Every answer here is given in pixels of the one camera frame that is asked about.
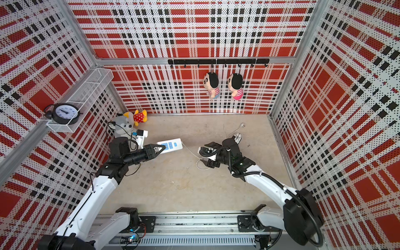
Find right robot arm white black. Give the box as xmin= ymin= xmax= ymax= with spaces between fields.
xmin=198 ymin=134 xmax=325 ymax=247

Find yellow red plush toy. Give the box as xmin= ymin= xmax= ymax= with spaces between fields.
xmin=123 ymin=110 xmax=148 ymax=127

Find grey husky plush toy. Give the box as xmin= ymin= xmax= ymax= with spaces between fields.
xmin=107 ymin=114 xmax=136 ymax=139

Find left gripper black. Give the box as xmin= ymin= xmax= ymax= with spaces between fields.
xmin=123 ymin=144 xmax=165 ymax=166

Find white wire mesh shelf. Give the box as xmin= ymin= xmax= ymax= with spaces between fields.
xmin=46 ymin=68 xmax=113 ymax=133

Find white power strip cord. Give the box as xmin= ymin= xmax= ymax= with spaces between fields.
xmin=181 ymin=122 xmax=246 ymax=171

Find white computer mouse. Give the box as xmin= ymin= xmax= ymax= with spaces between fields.
xmin=234 ymin=133 xmax=242 ymax=144

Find green circuit board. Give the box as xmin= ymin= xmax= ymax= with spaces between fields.
xmin=120 ymin=235 xmax=140 ymax=245

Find black round alarm clock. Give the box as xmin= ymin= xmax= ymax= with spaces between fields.
xmin=44 ymin=103 xmax=82 ymax=125

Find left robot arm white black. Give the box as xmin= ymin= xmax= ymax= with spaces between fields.
xmin=38 ymin=137 xmax=168 ymax=250

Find hanging doll blue shorts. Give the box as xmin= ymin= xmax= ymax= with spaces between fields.
xmin=203 ymin=72 xmax=220 ymax=99

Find black wall hook rail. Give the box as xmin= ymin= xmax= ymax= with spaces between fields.
xmin=167 ymin=58 xmax=270 ymax=66

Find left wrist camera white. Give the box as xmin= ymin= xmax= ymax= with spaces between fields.
xmin=135 ymin=129 xmax=148 ymax=149

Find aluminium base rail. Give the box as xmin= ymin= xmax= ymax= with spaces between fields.
xmin=93 ymin=210 xmax=326 ymax=250

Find hanging doll pink shorts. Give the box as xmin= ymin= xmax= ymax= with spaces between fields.
xmin=228 ymin=73 xmax=244 ymax=101

